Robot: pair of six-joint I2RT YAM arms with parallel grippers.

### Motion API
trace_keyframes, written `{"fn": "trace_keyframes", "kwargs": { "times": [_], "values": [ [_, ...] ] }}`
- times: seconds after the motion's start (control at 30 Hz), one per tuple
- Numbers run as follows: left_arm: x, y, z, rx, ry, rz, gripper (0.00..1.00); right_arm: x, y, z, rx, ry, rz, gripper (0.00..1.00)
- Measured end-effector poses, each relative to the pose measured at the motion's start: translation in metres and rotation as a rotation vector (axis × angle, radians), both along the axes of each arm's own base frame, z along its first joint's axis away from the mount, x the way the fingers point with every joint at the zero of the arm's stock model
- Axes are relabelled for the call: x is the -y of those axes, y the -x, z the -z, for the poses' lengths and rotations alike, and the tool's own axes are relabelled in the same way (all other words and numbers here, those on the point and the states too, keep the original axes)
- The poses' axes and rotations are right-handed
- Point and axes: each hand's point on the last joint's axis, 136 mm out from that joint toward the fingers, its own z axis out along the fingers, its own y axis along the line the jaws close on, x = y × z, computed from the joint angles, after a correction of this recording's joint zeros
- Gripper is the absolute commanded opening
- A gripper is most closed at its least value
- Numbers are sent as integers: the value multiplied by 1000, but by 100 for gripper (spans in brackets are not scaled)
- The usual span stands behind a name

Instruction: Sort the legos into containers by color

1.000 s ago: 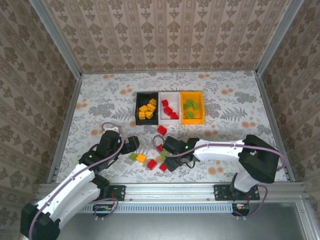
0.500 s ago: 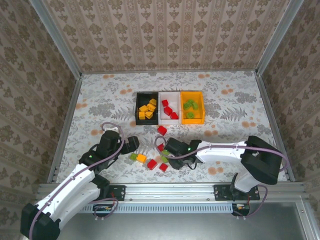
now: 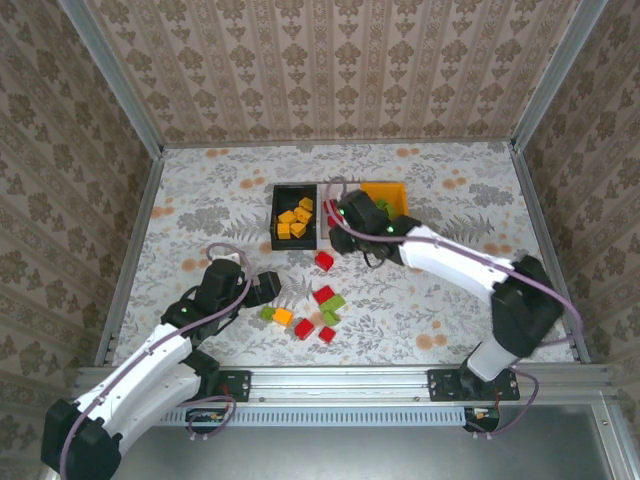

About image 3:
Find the long green lego brick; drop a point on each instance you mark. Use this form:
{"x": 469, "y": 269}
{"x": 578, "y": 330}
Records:
{"x": 334, "y": 303}

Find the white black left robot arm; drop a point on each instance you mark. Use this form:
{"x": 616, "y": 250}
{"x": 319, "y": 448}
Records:
{"x": 145, "y": 380}

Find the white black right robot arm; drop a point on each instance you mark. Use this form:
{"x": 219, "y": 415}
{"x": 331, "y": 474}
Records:
{"x": 450, "y": 265}

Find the white plastic bin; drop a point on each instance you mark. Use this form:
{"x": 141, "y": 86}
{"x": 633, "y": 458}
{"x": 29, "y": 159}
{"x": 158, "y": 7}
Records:
{"x": 322, "y": 237}

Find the orange plastic bin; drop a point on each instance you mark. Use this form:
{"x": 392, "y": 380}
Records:
{"x": 395, "y": 192}

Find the black plastic bin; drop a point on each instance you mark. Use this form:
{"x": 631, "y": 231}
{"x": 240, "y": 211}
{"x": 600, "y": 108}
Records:
{"x": 295, "y": 243}

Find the floral patterned tablecloth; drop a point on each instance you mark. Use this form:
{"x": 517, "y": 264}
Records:
{"x": 210, "y": 200}

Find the grey metal sheet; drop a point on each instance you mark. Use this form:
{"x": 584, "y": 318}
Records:
{"x": 340, "y": 452}

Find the black connector box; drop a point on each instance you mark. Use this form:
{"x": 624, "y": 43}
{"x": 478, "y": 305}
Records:
{"x": 482, "y": 417}

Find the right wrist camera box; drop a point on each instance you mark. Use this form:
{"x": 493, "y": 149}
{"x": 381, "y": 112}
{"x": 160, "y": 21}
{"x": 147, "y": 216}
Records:
{"x": 372, "y": 207}

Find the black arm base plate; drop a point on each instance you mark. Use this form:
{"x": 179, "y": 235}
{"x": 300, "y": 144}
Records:
{"x": 442, "y": 387}
{"x": 240, "y": 387}

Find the aluminium side rail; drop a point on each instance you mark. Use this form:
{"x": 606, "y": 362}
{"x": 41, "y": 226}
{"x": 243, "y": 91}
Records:
{"x": 542, "y": 225}
{"x": 131, "y": 250}

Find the long aluminium mounting rail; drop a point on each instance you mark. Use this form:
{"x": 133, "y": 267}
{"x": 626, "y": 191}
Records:
{"x": 340, "y": 385}

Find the aluminium corner post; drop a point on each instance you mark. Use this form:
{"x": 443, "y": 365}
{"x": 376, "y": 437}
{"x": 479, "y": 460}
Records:
{"x": 560, "y": 75}
{"x": 115, "y": 80}

